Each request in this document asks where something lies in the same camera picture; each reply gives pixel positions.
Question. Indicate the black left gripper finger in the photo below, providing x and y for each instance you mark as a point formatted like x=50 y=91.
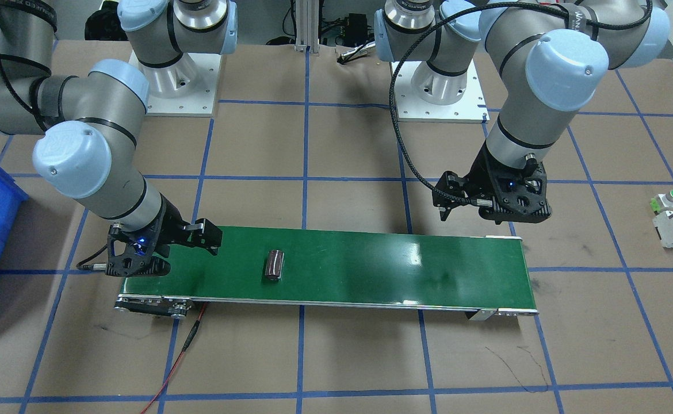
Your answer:
x=456 y=186

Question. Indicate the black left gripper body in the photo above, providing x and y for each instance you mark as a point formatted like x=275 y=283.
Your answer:
x=482 y=180

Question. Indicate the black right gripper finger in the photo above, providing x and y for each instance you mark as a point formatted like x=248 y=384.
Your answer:
x=203 y=234

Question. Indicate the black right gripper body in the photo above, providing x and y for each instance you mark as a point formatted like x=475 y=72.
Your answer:
x=169 y=225

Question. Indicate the dark brown cylindrical capacitor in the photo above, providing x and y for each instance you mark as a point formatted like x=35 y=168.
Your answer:
x=274 y=265

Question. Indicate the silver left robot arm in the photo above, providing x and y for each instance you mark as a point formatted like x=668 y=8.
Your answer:
x=551 y=57

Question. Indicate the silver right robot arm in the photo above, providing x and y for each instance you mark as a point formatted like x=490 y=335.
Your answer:
x=88 y=127

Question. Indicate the green conveyor belt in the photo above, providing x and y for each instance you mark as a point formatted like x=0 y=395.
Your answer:
x=484 y=276

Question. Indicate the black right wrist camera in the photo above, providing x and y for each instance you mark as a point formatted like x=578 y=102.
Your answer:
x=128 y=265

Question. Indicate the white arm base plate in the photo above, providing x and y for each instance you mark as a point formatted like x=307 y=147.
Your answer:
x=423 y=95
x=187 y=88

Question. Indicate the green push button switch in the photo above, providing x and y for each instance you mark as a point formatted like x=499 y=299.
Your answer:
x=662 y=202

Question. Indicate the aluminium frame post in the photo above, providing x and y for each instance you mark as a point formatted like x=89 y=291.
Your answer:
x=307 y=15

